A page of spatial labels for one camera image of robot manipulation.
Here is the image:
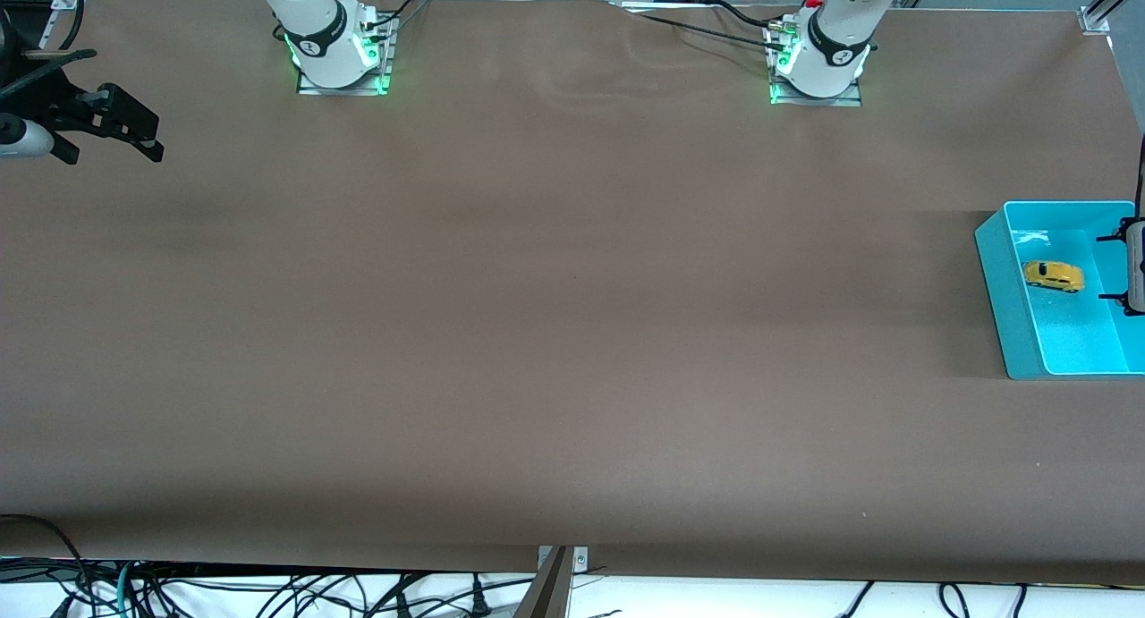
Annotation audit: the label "yellow beetle toy car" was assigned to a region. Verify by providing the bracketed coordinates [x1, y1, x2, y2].
[1022, 260, 1086, 294]

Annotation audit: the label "teal plastic bin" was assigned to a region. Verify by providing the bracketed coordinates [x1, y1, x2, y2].
[974, 200, 1145, 381]

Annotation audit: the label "dark metal bar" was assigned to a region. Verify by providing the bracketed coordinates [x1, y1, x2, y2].
[514, 546, 573, 618]

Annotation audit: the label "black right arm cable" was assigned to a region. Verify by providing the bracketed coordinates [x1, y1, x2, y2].
[0, 0, 98, 100]

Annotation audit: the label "black base connector cables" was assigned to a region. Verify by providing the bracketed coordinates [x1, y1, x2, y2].
[362, 0, 430, 30]

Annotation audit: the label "black looping floor cable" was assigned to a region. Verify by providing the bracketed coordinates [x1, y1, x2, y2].
[0, 513, 90, 618]

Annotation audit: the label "short black power cable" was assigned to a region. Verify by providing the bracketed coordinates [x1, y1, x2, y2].
[711, 0, 788, 29]

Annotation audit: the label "long black power cable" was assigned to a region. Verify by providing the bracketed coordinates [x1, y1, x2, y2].
[637, 12, 786, 52]

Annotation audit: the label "small metal clamp bracket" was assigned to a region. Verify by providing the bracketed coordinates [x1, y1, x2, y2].
[537, 545, 589, 574]

